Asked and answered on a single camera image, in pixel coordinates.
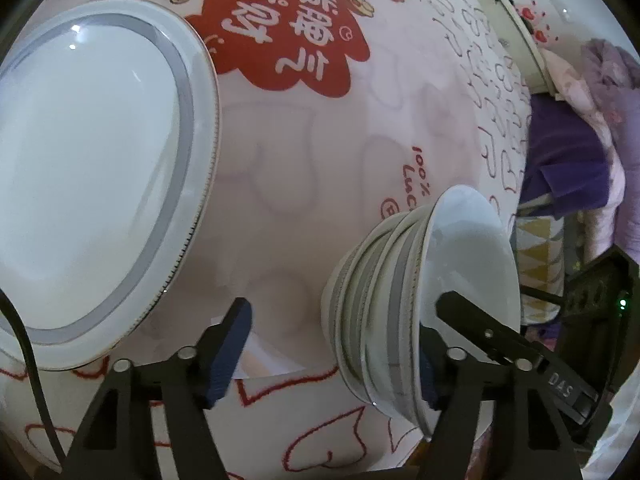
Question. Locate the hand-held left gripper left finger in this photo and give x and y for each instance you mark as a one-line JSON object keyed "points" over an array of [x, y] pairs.
{"points": [[227, 355]]}

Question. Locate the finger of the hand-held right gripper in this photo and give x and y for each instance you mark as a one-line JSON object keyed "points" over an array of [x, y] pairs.
{"points": [[480, 325]]}

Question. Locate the red heart wall sticker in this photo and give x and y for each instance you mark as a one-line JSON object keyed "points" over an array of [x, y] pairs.
{"points": [[537, 22]]}

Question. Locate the dark purple cloth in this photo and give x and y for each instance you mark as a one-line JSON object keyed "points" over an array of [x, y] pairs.
{"points": [[560, 160]]}

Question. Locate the light purple fluffy blanket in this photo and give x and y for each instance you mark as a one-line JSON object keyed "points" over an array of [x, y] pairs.
{"points": [[612, 70]]}

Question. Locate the grey rimmed white plate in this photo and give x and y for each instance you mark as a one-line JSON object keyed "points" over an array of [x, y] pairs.
{"points": [[100, 175]]}

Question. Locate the yellow triangle pattern cloth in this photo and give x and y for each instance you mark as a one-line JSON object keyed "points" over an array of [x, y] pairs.
{"points": [[540, 250]]}

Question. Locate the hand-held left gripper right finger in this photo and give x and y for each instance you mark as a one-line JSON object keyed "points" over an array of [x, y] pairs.
{"points": [[431, 377]]}

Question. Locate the heart print blanket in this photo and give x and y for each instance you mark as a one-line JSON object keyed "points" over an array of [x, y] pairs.
{"points": [[480, 60]]}

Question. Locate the red print plastic mat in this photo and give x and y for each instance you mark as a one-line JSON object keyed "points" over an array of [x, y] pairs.
{"points": [[300, 35]]}

